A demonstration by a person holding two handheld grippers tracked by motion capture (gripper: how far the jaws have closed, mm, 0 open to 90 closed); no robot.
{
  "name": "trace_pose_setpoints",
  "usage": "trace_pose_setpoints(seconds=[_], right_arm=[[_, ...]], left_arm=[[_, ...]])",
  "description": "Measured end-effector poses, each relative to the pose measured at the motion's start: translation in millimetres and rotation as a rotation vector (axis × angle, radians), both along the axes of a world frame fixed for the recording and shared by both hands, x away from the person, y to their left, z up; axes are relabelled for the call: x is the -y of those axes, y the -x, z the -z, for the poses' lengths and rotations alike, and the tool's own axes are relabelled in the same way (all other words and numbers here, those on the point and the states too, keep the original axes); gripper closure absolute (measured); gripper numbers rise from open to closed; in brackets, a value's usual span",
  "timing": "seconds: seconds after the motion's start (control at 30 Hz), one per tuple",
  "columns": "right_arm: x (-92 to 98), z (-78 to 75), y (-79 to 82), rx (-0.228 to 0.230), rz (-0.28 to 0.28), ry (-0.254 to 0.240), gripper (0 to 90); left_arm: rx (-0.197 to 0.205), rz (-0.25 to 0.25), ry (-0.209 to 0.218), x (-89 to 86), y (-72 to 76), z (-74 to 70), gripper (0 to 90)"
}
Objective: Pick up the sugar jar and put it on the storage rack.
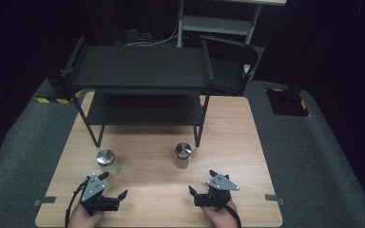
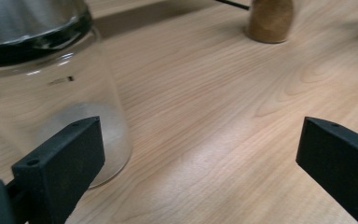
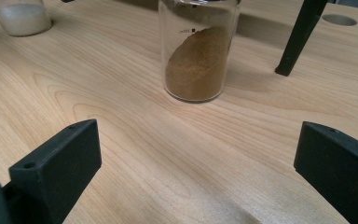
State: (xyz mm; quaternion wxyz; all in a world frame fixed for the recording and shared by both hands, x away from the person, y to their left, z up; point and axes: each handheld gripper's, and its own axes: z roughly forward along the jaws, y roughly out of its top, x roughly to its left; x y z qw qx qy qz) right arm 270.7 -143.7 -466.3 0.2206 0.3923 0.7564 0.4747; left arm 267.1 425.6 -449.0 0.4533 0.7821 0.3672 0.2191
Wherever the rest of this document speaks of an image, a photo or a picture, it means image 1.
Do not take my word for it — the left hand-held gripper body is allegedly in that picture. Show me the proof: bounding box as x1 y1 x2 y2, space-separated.
79 173 122 217

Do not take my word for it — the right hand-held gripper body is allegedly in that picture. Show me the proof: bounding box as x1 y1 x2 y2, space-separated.
193 173 240 209

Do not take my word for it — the glass jar with white powder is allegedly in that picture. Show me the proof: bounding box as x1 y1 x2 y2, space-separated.
95 148 122 178

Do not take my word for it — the black two-tier metal rack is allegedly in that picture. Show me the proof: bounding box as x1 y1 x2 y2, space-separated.
60 35 216 149

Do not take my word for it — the person's right hand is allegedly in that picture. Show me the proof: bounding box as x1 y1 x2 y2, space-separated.
201 199 239 228

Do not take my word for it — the person's left hand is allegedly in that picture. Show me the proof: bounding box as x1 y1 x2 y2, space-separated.
67 202 106 228

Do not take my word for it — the grey tape strip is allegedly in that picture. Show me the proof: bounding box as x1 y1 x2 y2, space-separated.
33 196 57 207
264 193 287 205

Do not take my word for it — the black stand base striped tape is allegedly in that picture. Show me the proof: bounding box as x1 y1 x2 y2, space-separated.
35 69 84 105
264 83 311 118

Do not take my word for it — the grey felt cloth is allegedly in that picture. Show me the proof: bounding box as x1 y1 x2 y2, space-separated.
0 78 365 228

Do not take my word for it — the black chair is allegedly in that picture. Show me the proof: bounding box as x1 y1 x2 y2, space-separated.
199 34 260 97

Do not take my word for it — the black wrist strap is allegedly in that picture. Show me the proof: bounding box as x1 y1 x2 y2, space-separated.
212 189 242 228
64 176 91 228

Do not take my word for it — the bundle of cables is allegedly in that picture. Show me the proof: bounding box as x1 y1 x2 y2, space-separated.
122 28 181 48

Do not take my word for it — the grey metal desk frame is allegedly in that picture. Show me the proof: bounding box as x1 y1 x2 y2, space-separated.
176 0 288 49

